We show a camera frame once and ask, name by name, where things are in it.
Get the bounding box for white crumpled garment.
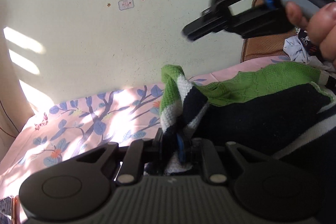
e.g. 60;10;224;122
283;36;335;73

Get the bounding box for black patterned garment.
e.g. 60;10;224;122
295;27;321;56

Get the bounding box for person's right hand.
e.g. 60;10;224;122
285;2;336;65

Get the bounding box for pink floral bed sheet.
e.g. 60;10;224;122
0;55;292;223

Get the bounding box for green knitted sweater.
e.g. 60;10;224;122
142;61;336;177

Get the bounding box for orange wooden chair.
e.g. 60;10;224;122
11;196;21;224

